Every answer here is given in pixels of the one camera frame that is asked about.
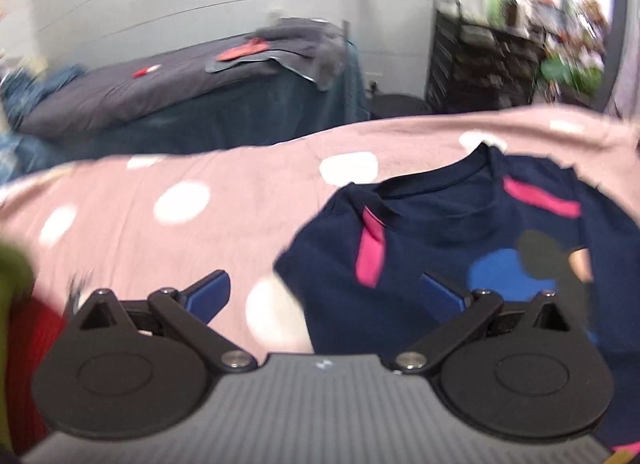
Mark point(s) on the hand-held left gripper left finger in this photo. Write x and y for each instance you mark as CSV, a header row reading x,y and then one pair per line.
x,y
210,290

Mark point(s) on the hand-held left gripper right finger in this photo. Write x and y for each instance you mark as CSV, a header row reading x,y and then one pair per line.
x,y
442,295

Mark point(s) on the navy printed shirt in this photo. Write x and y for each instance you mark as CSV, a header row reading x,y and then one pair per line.
x,y
450,244

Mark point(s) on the pink polka dot blanket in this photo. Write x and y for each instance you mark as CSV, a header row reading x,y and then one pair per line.
x,y
200,204

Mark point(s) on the black round stool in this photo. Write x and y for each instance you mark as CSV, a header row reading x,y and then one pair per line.
x,y
397,105

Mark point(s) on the red folded cloth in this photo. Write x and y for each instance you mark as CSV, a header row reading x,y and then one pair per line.
x,y
35,379

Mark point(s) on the green folded cloth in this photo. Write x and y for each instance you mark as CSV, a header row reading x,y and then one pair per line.
x,y
12,344

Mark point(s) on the grey bed cover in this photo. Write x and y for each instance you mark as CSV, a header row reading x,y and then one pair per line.
x,y
165,79

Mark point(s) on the small red patch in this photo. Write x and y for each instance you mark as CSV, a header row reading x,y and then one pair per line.
x,y
146,71

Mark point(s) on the black drawer rack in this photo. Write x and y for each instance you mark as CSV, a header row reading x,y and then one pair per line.
x,y
475,69

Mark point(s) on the large red patch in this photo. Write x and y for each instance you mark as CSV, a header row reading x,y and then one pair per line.
x,y
245,50

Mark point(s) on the blue patterned cloth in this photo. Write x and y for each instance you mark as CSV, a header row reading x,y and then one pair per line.
x,y
30,109

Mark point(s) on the green plant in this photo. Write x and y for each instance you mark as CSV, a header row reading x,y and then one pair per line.
x,y
570,71

